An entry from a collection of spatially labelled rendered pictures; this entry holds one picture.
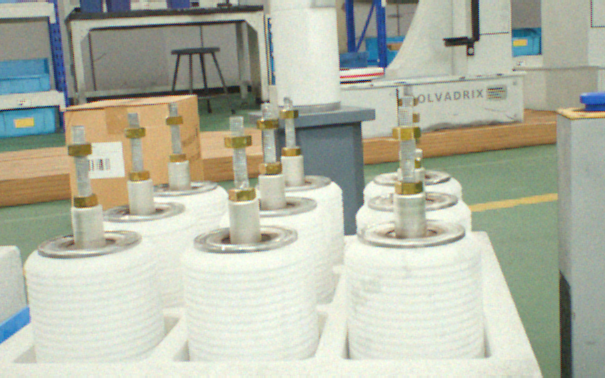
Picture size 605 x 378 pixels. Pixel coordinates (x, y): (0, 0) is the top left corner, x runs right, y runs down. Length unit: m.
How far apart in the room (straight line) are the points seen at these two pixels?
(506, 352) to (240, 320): 0.18
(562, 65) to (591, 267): 2.71
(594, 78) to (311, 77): 2.27
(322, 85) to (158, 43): 7.92
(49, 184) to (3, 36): 6.47
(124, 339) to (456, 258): 0.24
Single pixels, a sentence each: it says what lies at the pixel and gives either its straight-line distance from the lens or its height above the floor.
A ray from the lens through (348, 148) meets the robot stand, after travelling 1.12.
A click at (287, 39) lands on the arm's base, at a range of 1.12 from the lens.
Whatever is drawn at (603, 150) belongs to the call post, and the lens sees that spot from 0.74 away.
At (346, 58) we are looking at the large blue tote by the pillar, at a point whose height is 0.33.
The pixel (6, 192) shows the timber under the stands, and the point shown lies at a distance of 2.49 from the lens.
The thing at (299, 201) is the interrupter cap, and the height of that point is 0.25.
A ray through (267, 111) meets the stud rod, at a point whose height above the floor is 0.34.
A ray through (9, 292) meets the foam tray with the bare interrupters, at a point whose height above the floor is 0.13.
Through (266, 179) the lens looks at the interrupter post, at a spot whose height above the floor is 0.28.
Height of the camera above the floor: 0.38
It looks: 9 degrees down
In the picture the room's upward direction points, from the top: 4 degrees counter-clockwise
